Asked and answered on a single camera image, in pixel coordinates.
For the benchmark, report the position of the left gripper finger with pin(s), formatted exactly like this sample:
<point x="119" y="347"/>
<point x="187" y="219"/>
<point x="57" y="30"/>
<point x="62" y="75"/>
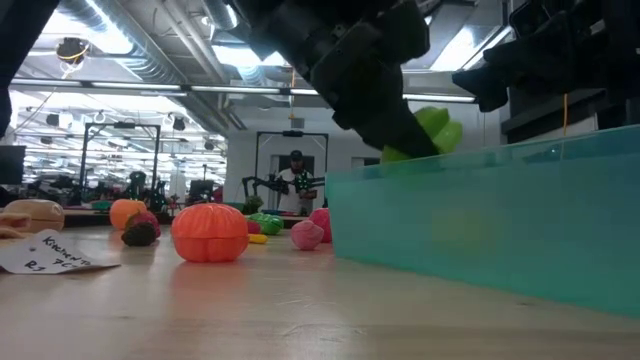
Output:
<point x="395" y="130"/>

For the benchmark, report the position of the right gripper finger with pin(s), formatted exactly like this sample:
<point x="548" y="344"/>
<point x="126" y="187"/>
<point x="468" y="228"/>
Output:
<point x="485" y="87"/>

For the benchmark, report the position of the light green toy starfruit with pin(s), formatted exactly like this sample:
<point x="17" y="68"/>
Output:
<point x="440" y="130"/>

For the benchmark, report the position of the large red toy strawberry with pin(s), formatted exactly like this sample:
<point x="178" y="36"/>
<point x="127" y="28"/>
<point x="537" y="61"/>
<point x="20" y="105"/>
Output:
<point x="322" y="222"/>

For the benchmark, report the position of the green toy pea pod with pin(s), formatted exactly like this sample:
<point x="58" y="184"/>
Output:
<point x="270" y="222"/>

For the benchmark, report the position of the small red toy strawberry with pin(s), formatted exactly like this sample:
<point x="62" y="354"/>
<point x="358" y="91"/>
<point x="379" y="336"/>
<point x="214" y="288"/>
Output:
<point x="149" y="219"/>

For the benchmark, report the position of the smooth toy orange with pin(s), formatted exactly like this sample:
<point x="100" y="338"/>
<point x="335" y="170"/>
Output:
<point x="121" y="212"/>

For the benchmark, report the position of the dark toy blackberry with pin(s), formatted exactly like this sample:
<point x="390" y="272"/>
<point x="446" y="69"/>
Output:
<point x="139" y="235"/>

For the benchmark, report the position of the tan toy potato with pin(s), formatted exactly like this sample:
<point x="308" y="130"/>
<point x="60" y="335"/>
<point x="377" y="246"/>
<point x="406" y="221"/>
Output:
<point x="42" y="212"/>

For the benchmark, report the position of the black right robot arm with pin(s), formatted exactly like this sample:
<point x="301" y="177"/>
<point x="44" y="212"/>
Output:
<point x="622" y="35"/>

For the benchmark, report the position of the person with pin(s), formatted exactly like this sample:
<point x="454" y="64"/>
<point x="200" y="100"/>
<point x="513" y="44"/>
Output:
<point x="295" y="192"/>

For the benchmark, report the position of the teal plastic cutting board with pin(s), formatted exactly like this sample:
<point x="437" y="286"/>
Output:
<point x="475" y="225"/>

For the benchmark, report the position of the pink toy peach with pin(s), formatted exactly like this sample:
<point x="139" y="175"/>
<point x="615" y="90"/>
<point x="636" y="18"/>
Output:
<point x="306" y="236"/>

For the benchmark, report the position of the spiky green artificial plant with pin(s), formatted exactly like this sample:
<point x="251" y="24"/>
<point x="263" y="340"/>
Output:
<point x="252" y="205"/>

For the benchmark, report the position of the tiny red toy raspberry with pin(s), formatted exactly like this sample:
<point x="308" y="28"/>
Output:
<point x="252" y="227"/>

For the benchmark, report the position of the yellow toy banana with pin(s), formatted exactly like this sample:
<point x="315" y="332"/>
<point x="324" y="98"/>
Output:
<point x="258" y="239"/>

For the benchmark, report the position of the long ceiling light bar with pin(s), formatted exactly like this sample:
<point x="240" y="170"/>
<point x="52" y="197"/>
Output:
<point x="150" y="86"/>

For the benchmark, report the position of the ribbed orange toy pumpkin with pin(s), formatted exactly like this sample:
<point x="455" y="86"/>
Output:
<point x="210" y="235"/>

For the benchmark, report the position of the black background monitor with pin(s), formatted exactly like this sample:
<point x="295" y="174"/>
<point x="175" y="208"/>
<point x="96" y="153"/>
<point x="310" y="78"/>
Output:
<point x="12" y="165"/>

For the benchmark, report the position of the white handwritten paper label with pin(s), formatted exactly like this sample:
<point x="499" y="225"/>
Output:
<point x="50" y="255"/>

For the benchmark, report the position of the black background rig frame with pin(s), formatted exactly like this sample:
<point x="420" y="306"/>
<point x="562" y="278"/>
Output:
<point x="258" y="150"/>
<point x="84" y="160"/>

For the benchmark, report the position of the silver ceiling duct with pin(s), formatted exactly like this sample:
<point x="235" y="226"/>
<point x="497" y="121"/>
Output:
<point x="125" y="45"/>

